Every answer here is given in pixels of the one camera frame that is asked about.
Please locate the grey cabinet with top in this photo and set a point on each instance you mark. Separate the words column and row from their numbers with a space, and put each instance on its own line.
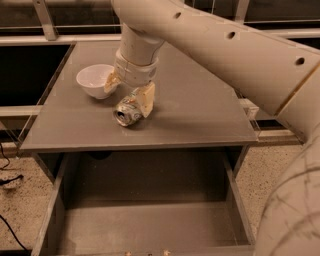
column 193, row 109

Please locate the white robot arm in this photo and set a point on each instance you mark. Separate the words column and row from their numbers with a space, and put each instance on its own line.
column 279, row 76

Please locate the open grey top drawer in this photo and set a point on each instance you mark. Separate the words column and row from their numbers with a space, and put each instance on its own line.
column 177, row 203

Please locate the white ceramic bowl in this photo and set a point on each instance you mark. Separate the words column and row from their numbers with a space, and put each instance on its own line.
column 92, row 80

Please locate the crushed 7up soda can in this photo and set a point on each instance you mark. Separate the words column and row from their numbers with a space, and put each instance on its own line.
column 127, row 112

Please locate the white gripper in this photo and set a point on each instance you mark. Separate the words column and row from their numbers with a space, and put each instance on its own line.
column 135, row 74

